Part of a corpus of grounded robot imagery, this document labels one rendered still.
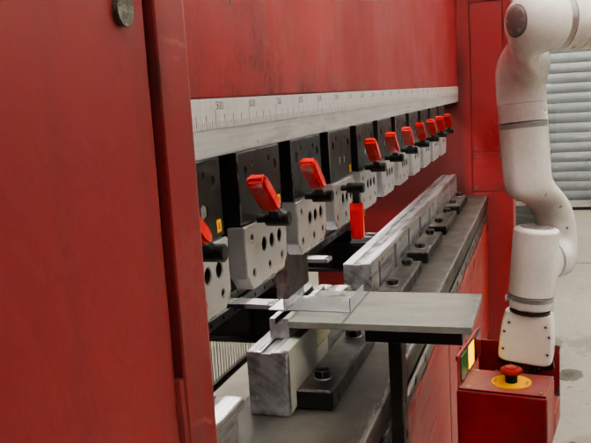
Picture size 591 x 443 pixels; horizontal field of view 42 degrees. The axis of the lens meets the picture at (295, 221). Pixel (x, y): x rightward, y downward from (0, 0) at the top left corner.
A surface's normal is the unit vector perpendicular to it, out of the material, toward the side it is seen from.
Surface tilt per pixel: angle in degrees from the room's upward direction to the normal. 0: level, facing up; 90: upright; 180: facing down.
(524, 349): 88
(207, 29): 90
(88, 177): 90
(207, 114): 90
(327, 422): 0
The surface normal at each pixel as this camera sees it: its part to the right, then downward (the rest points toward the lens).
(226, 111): 0.95, 0.00
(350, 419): -0.06, -0.99
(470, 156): -0.30, 0.17
